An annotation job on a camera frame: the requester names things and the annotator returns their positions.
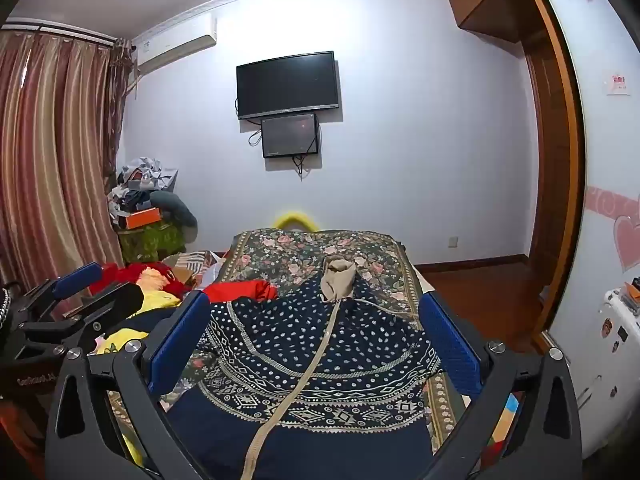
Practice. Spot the red cloth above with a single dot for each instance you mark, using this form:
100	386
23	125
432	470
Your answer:
240	291

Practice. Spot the small black wall monitor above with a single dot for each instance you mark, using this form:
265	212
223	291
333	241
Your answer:
290	135

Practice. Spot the yellow cloth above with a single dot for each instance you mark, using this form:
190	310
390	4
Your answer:
155	302

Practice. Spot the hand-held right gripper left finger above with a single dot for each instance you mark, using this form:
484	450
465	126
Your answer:
179	342

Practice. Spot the floral bed blanket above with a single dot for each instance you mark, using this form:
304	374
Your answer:
300	250

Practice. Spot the small red wall sticker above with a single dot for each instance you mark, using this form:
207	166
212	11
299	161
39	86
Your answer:
617	84

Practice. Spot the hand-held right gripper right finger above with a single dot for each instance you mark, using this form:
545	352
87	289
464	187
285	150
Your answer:
450	345

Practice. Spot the pink heart wall decoration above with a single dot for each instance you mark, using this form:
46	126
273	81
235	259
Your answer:
625	235

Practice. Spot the striped patterned cloth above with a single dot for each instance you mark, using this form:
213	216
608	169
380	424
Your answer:
197	262

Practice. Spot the navy patterned hooded garment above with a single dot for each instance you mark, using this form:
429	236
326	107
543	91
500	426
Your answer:
325	350

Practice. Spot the white appliance with stickers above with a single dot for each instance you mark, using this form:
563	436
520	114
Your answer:
600	360

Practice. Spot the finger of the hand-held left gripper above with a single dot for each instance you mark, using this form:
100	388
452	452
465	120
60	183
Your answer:
117	300
77	276

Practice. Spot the white air conditioner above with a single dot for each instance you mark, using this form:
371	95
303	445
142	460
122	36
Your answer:
175	47

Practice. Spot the colourful printed cloth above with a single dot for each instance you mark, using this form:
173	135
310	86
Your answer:
502	422

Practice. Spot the orange box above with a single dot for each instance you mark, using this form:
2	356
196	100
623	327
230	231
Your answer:
144	218

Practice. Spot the white wall socket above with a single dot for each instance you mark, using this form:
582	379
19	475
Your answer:
452	242

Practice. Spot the striped pink curtain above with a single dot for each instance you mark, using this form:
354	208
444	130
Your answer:
50	150

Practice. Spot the large black wall television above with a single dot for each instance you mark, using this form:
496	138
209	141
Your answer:
287	85

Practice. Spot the red plush toy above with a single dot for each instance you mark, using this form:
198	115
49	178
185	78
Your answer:
125	272

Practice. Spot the pile of crumpled clothes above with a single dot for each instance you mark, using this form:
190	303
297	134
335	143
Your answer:
137	180

